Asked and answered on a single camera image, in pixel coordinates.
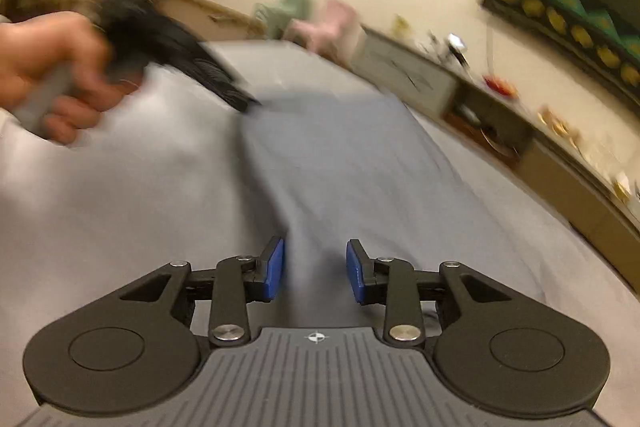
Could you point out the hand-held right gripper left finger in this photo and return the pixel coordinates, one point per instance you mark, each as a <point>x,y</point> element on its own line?
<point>274,269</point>

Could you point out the long grey sideboard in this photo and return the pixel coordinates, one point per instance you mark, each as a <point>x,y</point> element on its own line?
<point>415,72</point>

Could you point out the grey handheld device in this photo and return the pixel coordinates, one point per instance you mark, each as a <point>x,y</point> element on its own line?
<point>458,49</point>

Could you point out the pink plastic chair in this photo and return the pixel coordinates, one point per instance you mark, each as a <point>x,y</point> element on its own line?
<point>327,27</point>

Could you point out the gold tissue box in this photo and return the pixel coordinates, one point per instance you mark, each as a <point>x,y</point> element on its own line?
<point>623,187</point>

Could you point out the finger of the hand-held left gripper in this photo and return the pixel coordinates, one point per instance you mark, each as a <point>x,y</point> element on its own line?
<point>227,79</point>

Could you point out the red fruit plate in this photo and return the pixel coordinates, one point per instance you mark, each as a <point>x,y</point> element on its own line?
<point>500,86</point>

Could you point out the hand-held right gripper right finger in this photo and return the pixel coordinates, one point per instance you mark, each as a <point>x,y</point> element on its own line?
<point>356,272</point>

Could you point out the grey pants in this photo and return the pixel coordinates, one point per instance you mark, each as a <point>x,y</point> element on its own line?
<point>375,187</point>

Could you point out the person's left hand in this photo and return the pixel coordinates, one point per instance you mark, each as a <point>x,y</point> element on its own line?
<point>40,47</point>

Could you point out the small gold jar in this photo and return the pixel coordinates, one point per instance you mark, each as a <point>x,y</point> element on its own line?
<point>552,121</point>

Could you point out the green plastic chair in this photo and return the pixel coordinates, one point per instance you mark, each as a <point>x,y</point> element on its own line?
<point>285,9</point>

